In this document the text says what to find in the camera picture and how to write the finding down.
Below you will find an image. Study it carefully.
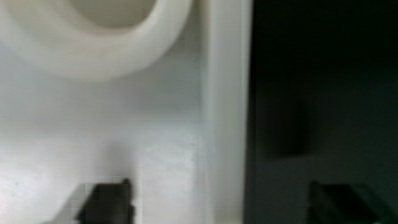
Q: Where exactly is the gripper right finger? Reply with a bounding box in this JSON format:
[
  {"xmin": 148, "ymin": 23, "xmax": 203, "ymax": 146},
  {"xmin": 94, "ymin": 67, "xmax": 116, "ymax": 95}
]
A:
[{"xmin": 306, "ymin": 182, "xmax": 391, "ymax": 224}]

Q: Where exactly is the white square tabletop tray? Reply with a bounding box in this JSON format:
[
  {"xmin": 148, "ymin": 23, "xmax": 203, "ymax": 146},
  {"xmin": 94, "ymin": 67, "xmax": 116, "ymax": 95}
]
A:
[{"xmin": 0, "ymin": 0, "xmax": 252, "ymax": 224}]

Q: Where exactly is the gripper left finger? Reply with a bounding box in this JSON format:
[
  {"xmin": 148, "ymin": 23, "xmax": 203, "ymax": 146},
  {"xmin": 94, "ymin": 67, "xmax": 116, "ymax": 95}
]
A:
[{"xmin": 75, "ymin": 179, "xmax": 135, "ymax": 224}]

